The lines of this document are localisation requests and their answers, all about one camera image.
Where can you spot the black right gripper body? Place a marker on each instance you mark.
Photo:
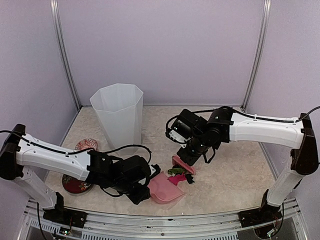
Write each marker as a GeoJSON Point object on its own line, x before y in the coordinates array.
{"type": "Point", "coordinates": [199, 148]}

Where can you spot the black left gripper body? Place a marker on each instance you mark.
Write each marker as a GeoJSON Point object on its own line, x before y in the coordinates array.
{"type": "Point", "coordinates": [136, 198]}

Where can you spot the pink hand brush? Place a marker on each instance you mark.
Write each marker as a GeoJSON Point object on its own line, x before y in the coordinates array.
{"type": "Point", "coordinates": [176, 161]}

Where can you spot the pink plastic dustpan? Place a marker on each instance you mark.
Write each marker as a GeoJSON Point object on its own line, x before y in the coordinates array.
{"type": "Point", "coordinates": [162, 191]}

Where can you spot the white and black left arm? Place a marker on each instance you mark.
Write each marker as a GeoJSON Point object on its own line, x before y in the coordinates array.
{"type": "Point", "coordinates": [114, 175]}

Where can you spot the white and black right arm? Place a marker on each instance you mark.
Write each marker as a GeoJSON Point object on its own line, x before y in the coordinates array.
{"type": "Point", "coordinates": [197, 135]}

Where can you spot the pile of coloured paper scraps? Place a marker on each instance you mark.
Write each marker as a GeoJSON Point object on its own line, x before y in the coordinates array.
{"type": "Point", "coordinates": [175, 179]}

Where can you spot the green paper scrap near dustpan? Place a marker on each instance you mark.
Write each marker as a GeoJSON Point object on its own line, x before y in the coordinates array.
{"type": "Point", "coordinates": [176, 171]}

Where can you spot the black paper scrap right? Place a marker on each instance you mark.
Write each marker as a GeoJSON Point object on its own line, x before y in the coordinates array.
{"type": "Point", "coordinates": [189, 178]}

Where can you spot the red floral lacquer bowl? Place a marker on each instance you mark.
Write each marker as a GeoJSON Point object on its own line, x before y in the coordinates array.
{"type": "Point", "coordinates": [75, 186]}

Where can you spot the red patterned glass bowl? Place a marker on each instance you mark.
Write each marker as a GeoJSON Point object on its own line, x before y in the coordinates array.
{"type": "Point", "coordinates": [87, 143]}

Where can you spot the translucent white plastic bin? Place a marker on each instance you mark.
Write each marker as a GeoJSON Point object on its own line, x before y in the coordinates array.
{"type": "Point", "coordinates": [119, 109]}

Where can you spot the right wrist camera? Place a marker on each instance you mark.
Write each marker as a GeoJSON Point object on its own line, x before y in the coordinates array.
{"type": "Point", "coordinates": [173, 134]}

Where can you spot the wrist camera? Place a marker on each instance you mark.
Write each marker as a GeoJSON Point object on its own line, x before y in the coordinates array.
{"type": "Point", "coordinates": [154, 171]}
{"type": "Point", "coordinates": [173, 134]}

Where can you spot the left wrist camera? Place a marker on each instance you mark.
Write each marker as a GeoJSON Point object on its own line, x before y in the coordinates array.
{"type": "Point", "coordinates": [154, 171]}

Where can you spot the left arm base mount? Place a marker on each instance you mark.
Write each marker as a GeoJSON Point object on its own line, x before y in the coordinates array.
{"type": "Point", "coordinates": [65, 216]}

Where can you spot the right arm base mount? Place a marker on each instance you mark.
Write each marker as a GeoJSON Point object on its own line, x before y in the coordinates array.
{"type": "Point", "coordinates": [263, 214]}

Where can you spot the aluminium front rail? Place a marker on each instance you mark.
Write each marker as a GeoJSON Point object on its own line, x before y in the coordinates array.
{"type": "Point", "coordinates": [215, 226]}

